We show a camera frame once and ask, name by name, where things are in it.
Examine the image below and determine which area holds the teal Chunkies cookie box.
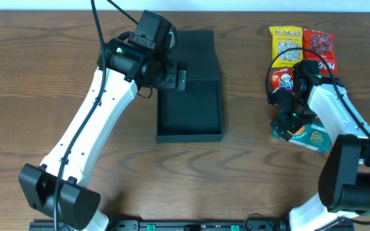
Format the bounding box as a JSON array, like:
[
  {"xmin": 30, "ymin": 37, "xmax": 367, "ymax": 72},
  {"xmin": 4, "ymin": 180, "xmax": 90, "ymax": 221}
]
[{"xmin": 270, "ymin": 119, "xmax": 331, "ymax": 153}]

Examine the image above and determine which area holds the red Hello Panda box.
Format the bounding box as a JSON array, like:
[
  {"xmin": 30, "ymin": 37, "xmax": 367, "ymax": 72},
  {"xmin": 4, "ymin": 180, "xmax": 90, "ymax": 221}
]
[{"xmin": 270, "ymin": 67, "xmax": 294, "ymax": 92}]

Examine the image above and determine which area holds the dark green box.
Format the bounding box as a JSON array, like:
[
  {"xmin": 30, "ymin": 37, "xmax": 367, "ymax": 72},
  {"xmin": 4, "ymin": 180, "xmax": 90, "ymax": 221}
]
[{"xmin": 155, "ymin": 30, "xmax": 224, "ymax": 143}]

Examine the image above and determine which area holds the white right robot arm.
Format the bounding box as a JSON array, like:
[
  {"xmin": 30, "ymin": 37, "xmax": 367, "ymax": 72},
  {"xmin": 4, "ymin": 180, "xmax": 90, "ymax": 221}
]
[{"xmin": 266, "ymin": 74, "xmax": 370, "ymax": 230}]

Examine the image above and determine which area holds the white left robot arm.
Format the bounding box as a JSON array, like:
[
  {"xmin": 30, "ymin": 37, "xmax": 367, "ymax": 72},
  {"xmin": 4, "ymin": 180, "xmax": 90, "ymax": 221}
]
[{"xmin": 19, "ymin": 35, "xmax": 178, "ymax": 230}]

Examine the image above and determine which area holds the yellow snack bag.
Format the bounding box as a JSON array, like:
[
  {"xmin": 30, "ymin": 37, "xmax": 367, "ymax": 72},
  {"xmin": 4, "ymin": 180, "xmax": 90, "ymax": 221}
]
[{"xmin": 269, "ymin": 26, "xmax": 303, "ymax": 68}]

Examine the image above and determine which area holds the red Hacks candy bag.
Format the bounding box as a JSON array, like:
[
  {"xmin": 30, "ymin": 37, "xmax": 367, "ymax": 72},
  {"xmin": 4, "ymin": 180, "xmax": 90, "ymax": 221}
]
[{"xmin": 303, "ymin": 29, "xmax": 338, "ymax": 74}]

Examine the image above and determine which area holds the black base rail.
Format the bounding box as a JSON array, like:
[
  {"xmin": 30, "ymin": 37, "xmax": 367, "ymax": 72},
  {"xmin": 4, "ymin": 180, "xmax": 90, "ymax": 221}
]
[{"xmin": 28, "ymin": 219, "xmax": 355, "ymax": 231}]

